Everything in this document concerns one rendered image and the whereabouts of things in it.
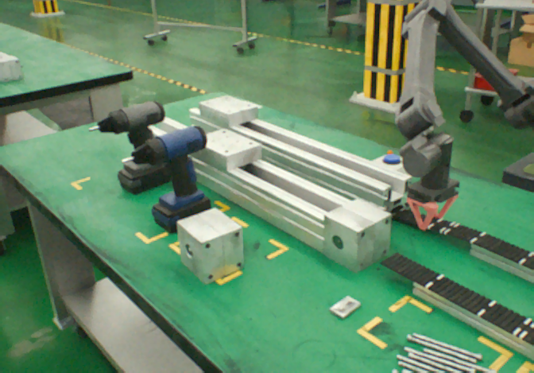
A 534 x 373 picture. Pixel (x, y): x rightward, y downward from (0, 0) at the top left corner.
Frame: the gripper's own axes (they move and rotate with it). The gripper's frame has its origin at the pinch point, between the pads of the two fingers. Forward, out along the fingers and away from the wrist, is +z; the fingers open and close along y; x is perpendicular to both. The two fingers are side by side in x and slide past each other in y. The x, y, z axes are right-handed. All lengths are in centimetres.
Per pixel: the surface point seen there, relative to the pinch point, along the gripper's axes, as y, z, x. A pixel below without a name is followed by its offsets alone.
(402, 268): 20.1, -1.2, 7.8
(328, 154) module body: -2.4, -5.4, -33.0
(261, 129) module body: -2, -5, -60
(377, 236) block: 18.2, -3.8, 0.0
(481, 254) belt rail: 1.9, 1.0, 13.5
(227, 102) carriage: -1, -11, -75
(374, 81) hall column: -255, 59, -223
